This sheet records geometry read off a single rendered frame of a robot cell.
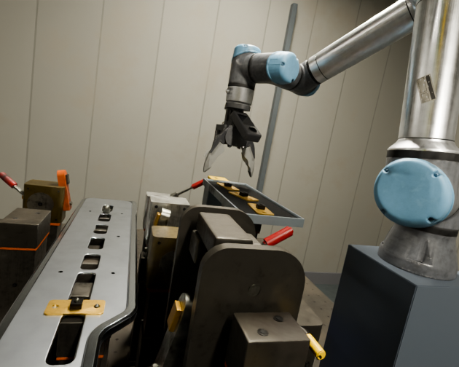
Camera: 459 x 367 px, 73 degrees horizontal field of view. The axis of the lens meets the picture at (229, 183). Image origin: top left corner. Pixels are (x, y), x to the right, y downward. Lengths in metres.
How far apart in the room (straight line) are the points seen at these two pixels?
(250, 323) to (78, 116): 2.33
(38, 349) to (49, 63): 2.27
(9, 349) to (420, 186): 0.63
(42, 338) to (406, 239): 0.66
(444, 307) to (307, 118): 2.32
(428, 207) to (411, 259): 0.18
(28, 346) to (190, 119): 2.20
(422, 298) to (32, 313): 0.66
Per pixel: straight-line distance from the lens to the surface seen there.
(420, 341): 0.76
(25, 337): 0.54
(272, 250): 0.37
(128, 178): 2.57
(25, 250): 0.88
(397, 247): 0.75
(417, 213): 0.60
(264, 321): 0.37
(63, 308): 0.58
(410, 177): 0.59
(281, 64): 0.80
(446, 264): 0.76
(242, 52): 0.89
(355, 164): 3.21
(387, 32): 0.85
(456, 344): 0.84
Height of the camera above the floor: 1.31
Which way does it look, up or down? 9 degrees down
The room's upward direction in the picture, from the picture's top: 10 degrees clockwise
